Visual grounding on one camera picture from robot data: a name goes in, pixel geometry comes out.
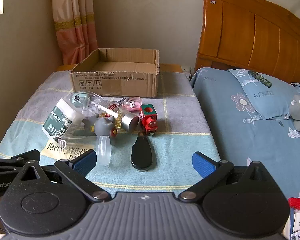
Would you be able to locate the grey rubber animal toy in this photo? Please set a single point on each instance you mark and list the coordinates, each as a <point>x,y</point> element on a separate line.
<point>103,127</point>

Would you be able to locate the wooden bed headboard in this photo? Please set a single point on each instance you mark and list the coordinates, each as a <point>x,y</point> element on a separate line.
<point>252,37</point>

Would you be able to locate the green packet on pillow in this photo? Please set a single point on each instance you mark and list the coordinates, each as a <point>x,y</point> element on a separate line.
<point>260,78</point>

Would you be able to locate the clear round plastic lid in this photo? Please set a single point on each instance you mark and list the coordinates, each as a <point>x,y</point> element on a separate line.
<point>103,150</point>

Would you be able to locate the clear printed plastic bag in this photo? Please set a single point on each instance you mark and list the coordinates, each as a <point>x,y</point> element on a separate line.
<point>65,148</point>

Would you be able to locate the black oval paddle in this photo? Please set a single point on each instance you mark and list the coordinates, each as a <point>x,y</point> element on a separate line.
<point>143,155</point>

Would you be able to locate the checked blue grey blanket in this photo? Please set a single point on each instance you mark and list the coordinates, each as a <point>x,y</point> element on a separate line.
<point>177,140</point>

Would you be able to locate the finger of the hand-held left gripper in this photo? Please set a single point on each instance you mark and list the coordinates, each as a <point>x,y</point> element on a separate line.
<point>12,160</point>

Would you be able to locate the red toy train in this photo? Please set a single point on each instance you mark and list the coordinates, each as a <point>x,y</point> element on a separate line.
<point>147,122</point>

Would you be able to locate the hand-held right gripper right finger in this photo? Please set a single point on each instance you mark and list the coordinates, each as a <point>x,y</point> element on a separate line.
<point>202,165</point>

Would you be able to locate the white wall socket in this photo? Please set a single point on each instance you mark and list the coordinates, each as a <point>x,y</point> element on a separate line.
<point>187,70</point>

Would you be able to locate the pink curtain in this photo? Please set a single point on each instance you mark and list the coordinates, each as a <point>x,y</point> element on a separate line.
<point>72,30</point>

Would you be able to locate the cardboard box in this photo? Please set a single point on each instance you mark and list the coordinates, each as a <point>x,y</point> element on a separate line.
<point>115,82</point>

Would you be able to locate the wooden bedside table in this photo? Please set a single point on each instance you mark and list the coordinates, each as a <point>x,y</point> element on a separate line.
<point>170,68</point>

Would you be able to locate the blue floral pillow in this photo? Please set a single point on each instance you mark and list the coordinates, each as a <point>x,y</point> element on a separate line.
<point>227,132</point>
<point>265,100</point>

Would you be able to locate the clear bottle with gold contents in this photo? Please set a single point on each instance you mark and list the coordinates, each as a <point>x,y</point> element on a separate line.
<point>128,123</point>

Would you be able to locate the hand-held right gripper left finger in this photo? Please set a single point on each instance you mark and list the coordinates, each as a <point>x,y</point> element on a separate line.
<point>86,161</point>

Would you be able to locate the white jar with green label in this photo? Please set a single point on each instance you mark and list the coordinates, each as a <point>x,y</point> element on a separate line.
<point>57,120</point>

